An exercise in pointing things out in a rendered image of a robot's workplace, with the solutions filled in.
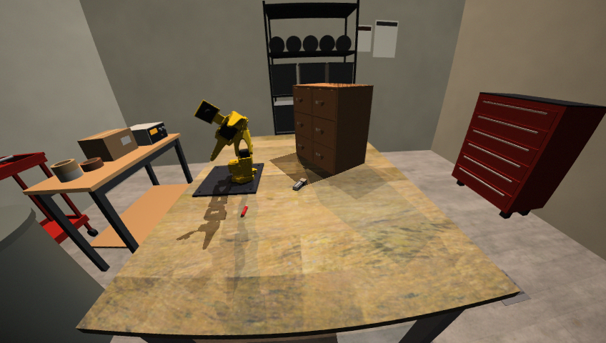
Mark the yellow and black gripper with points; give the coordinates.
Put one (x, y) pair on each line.
(229, 130)

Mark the dark brown wooden chest of drawers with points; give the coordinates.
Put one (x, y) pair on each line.
(353, 111)

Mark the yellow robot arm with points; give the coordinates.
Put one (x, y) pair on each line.
(241, 168)

